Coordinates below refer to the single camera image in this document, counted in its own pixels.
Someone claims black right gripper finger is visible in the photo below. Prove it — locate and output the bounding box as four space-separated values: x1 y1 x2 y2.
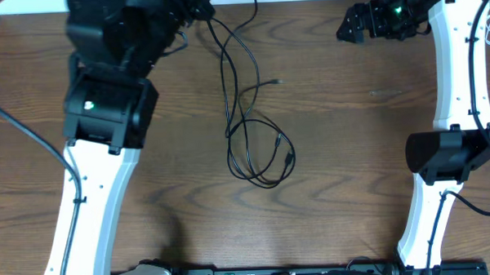
342 2 368 28
336 26 364 43

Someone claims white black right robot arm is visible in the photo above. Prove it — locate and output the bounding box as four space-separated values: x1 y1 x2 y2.
336 0 490 275

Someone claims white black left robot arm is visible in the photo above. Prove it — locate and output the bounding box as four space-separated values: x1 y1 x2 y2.
44 0 215 275

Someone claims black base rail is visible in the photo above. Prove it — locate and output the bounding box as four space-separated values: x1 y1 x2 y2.
115 261 489 275

